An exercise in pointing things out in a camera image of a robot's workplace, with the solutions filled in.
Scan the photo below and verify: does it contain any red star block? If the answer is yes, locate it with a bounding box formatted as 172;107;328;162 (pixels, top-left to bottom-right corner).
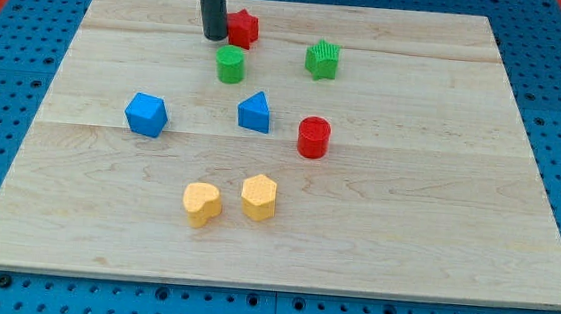
227;9;259;50

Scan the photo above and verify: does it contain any red cylinder block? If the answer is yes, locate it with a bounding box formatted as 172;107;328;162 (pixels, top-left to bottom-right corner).
296;116;331;160

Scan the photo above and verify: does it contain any green cylinder block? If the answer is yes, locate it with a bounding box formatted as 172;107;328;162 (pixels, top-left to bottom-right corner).
215;45;245;84

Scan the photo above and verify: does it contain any yellow heart block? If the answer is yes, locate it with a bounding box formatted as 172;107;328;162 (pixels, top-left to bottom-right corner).
183;182;223;228

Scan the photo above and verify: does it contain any yellow hexagon block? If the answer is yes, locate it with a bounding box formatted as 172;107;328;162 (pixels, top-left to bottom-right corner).
241;174;277;222

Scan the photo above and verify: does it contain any green star block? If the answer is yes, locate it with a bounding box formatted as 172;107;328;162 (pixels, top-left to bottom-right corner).
305;39;340;81

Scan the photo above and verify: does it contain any light wooden board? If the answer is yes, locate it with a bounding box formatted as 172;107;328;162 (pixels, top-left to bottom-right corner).
0;0;561;310

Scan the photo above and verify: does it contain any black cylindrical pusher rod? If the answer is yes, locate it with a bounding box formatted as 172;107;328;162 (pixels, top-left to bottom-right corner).
199;0;228;42

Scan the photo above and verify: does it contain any blue triangle block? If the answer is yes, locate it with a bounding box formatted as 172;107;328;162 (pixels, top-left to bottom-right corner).
237;91;270;134

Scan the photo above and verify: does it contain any blue cube block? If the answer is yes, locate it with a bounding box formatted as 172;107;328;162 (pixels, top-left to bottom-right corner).
124;93;168;138

